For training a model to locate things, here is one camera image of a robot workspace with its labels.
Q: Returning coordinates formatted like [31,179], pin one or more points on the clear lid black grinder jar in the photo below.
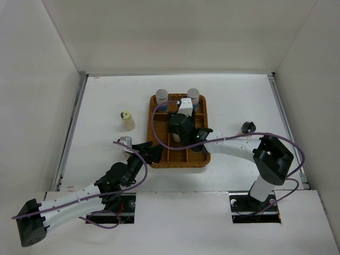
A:
[176,138]

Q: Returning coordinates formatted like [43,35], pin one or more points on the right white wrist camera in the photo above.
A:
[185,107]

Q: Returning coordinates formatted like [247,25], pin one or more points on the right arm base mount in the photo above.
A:
[247,210]

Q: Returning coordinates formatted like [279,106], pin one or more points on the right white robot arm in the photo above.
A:
[271,157]

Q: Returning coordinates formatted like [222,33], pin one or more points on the black knob cap spice jar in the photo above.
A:
[247,128]

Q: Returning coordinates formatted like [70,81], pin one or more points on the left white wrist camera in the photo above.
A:
[127,143]

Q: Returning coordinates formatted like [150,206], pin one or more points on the yellow cap shaker bottle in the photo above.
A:
[128,122]

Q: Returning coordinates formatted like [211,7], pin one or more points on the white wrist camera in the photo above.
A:
[185,107]
[127,143]

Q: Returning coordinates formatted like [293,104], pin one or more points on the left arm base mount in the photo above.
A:
[124,207]

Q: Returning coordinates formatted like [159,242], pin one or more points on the brown wicker divided tray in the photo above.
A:
[176,158]

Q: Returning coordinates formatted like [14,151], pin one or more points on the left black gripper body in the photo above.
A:
[134,163]

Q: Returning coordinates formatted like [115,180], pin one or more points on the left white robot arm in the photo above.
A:
[36,219]

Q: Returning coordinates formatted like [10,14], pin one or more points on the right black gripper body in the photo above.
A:
[193,118]

